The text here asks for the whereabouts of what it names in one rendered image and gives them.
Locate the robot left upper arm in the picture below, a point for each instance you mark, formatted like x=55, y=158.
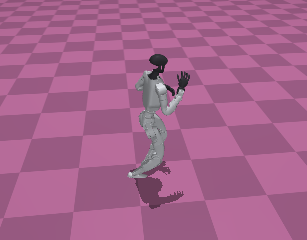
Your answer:
x=140, y=84

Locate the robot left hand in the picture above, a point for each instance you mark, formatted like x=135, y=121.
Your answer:
x=170, y=89

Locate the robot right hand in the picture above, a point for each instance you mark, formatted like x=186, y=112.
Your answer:
x=183, y=82

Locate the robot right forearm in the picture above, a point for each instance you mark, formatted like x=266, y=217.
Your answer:
x=173, y=105

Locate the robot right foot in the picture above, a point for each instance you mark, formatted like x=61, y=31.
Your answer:
x=140, y=176

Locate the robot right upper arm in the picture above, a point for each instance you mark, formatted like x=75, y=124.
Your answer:
x=162, y=92

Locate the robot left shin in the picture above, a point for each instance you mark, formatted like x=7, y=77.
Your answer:
x=151, y=151

